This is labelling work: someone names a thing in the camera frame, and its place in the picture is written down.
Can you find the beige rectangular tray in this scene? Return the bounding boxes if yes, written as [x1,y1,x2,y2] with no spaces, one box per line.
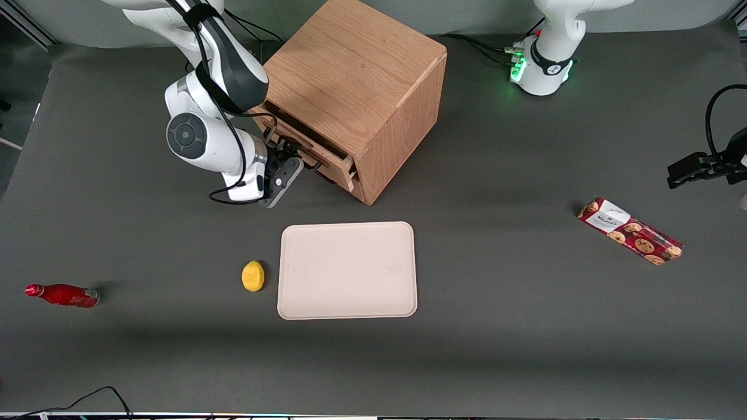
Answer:
[277,221,418,321]

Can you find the thin black table cable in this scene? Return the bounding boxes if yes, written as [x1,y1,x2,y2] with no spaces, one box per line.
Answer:
[16,386,133,418]

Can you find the wooden drawer with handle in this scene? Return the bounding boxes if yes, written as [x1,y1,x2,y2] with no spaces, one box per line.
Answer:
[318,169,368,203]
[252,105,358,192]

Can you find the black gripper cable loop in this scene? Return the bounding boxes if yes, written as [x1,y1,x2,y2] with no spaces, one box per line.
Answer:
[704,84,747,159]

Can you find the red bottle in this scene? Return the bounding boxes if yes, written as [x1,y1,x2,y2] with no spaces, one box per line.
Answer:
[25,283,101,309]

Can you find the yellow lemon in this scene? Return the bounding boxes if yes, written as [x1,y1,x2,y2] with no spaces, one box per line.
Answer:
[242,260,266,292]

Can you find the wooden drawer cabinet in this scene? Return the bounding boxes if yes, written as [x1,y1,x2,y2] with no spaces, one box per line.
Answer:
[250,0,449,207]

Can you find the red cookie box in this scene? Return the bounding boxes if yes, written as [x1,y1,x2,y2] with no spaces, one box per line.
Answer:
[577,197,684,267]

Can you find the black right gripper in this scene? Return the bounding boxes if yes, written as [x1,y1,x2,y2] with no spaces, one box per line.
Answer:
[259,135,306,209]

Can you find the black arm base cable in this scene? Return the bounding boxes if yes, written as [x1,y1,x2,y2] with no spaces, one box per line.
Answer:
[225,10,284,45]
[446,17,546,66]

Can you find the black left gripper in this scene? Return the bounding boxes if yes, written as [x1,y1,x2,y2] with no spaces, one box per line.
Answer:
[667,129,747,189]

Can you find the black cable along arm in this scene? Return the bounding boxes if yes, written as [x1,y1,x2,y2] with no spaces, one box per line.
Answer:
[169,0,275,206]

